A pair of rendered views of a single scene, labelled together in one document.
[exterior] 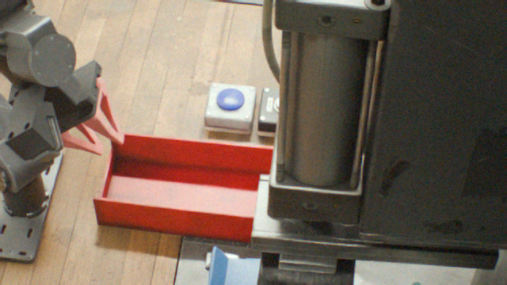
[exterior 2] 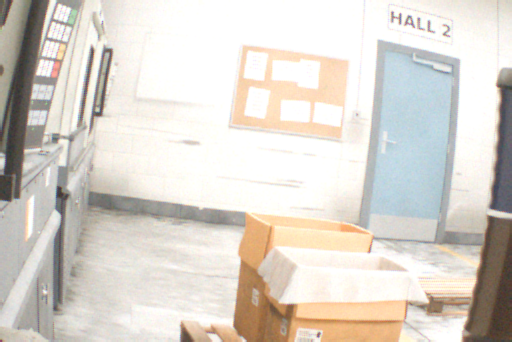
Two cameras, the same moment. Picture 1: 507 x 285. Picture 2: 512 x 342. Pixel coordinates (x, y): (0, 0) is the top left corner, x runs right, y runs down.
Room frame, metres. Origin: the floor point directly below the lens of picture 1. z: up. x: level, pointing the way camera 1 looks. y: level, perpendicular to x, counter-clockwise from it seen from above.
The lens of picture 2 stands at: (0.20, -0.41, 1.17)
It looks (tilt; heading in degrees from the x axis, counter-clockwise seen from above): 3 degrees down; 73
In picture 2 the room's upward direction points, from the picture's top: 7 degrees clockwise
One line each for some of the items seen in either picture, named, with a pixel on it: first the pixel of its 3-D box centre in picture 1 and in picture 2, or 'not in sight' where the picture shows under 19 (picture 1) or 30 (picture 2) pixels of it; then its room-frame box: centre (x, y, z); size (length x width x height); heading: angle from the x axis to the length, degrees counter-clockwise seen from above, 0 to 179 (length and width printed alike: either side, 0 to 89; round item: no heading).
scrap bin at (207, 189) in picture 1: (192, 188); not in sight; (0.84, 0.08, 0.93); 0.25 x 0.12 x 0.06; 84
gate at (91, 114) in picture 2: not in sight; (99, 90); (1.26, 6.97, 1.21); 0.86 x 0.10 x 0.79; 80
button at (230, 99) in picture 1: (230, 101); not in sight; (0.99, 0.03, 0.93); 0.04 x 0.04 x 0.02
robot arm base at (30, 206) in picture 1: (22, 187); not in sight; (0.82, 0.31, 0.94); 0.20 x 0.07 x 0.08; 174
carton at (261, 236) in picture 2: not in sight; (300, 285); (1.89, 4.10, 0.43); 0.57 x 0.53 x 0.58; 85
